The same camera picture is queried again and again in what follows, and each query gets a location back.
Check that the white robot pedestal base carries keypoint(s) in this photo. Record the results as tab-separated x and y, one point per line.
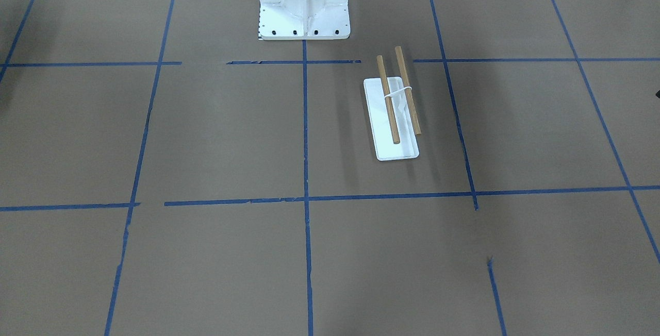
304	20

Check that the white towel rack base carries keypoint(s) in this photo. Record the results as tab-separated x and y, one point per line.
385	147

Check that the wooden rack rod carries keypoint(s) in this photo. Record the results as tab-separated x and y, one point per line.
388	100
408	90

